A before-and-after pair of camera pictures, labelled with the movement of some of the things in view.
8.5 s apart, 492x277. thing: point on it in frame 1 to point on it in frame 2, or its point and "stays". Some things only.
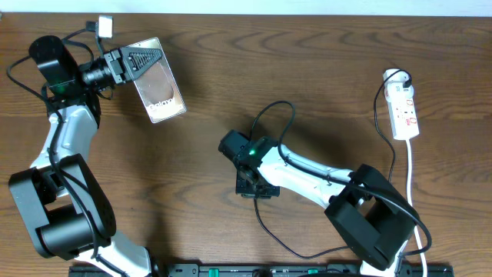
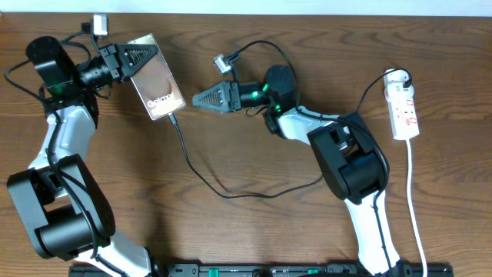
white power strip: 402,105 stays
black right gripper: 271,191 to 229,98
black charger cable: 407,83 to 211,184
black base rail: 270,270 stays
